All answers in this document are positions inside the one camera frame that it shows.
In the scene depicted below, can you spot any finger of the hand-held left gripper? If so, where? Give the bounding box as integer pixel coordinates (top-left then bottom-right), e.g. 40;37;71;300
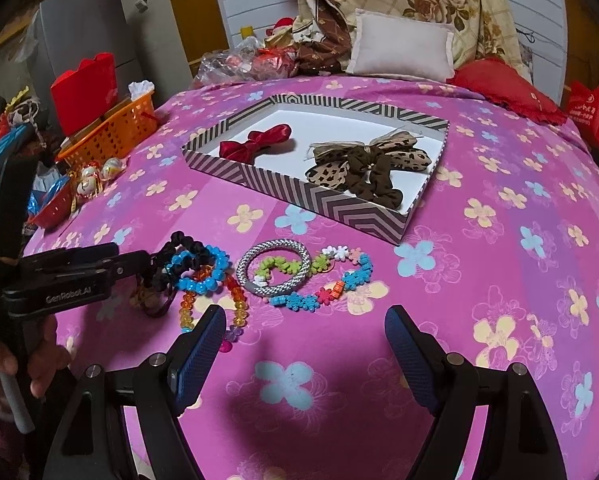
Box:
20;242;120;275
54;251;153;287

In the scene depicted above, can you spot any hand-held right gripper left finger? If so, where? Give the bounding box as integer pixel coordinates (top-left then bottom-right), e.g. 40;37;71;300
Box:
47;304;229;480

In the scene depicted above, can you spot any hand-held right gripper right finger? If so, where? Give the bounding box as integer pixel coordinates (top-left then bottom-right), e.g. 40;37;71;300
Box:
384;304;567;480

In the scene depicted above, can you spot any brown wooden bead hair tie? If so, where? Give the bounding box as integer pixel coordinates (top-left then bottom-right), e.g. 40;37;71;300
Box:
132;280;178;318

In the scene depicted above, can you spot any black scrunchie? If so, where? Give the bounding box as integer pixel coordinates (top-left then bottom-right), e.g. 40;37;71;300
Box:
152;230;216;286

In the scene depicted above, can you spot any rainbow bead bracelet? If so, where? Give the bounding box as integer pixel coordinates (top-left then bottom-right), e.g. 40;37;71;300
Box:
177;265;248;345

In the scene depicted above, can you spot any blue bead bracelet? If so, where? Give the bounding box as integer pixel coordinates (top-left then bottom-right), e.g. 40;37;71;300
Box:
164;245;230;295

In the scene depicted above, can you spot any colourful flower bead necklace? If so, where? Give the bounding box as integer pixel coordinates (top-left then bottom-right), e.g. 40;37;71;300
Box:
252;245;375;311

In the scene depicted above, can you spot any silver woven bracelet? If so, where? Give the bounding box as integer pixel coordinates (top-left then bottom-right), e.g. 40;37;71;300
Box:
236;240;313;297

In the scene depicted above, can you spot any striped shallow box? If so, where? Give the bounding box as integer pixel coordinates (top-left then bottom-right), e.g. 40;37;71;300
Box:
181;94;450;247

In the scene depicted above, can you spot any person's left hand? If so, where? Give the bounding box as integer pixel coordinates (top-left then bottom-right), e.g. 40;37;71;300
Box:
0;317;73;403

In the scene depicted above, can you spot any small red basket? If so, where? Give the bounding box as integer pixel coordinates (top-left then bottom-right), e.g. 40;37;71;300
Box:
27;180;78;231

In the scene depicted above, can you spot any pink floral bedsheet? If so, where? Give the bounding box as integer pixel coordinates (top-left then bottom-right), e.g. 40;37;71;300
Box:
22;72;599;480

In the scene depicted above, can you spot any blue cloth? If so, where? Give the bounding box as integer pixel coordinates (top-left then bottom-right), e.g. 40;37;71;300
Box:
0;125;28;181

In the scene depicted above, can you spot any orange plastic basket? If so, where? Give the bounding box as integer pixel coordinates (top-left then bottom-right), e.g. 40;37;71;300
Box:
56;91;159;168

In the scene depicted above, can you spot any brown cardboard box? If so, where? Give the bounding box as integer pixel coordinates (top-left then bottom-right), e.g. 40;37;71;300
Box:
72;102;133;136

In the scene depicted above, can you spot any red gift box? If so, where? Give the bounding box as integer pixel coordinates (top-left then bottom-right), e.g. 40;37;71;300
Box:
50;52;120;136

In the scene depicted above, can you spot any white tissue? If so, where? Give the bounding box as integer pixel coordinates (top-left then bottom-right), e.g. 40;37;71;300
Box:
128;80;155;102

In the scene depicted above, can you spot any leopard bow brown scrunchie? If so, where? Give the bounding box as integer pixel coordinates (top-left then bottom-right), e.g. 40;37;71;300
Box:
304;127;433;208

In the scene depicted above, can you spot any clear plastic bag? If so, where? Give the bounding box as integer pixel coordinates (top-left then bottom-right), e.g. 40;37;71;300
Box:
192;35;300;83

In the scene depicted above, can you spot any grey refrigerator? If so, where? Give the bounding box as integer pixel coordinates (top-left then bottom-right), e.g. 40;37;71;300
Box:
32;0;195;96

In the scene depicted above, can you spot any red santa toy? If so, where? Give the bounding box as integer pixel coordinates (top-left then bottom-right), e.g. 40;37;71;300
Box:
264;16;300;43

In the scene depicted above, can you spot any red frilled cushion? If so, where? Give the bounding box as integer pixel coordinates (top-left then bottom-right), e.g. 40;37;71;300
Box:
447;57;570;126

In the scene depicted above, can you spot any brown patterned blanket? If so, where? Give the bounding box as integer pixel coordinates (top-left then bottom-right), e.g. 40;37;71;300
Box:
292;0;360;76

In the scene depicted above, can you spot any white pillow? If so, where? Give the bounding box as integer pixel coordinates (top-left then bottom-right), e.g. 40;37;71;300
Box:
346;8;455;82

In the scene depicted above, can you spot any red shopping bag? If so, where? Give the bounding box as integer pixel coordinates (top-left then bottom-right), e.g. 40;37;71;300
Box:
564;79;599;153

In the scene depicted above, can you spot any red bow hair tie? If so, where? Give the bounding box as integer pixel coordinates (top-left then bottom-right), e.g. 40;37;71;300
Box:
220;123;295;165

